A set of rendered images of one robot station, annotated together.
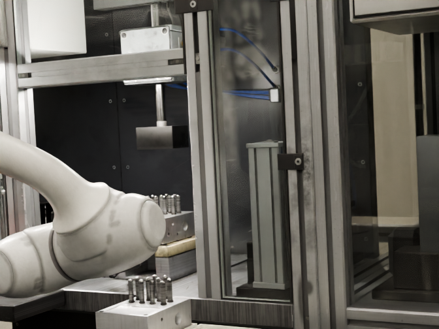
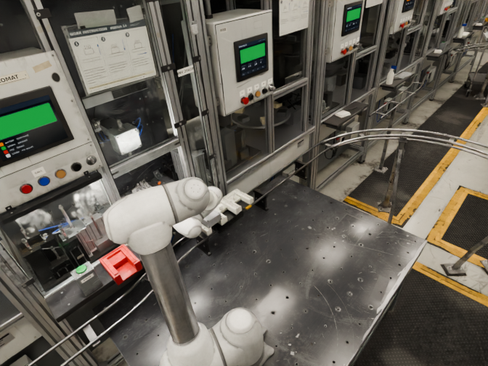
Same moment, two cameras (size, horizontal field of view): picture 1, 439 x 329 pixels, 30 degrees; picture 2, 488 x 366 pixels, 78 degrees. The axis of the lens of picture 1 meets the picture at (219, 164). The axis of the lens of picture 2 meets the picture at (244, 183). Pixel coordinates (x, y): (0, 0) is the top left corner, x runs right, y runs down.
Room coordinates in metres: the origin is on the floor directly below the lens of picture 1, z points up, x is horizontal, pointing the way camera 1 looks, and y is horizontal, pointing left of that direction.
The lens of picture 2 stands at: (0.65, 1.24, 2.02)
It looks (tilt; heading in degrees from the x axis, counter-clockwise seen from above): 36 degrees down; 289
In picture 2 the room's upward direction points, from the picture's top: 5 degrees counter-clockwise
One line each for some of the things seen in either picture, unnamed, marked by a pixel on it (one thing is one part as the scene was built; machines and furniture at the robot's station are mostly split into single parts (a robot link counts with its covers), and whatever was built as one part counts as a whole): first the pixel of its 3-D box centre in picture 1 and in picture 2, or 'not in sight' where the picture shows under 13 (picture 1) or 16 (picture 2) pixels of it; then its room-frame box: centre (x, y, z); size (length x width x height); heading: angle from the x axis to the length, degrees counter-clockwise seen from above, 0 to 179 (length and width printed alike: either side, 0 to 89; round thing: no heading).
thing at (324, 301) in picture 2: not in sight; (269, 274); (0.89, 0.26, 0.66); 1.50 x 1.06 x 0.04; 62
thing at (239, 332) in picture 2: not in sight; (240, 334); (0.91, 0.69, 0.85); 0.18 x 0.16 x 0.22; 42
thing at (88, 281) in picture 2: not in sight; (86, 277); (1.61, 0.67, 0.97); 0.08 x 0.08 x 0.12; 62
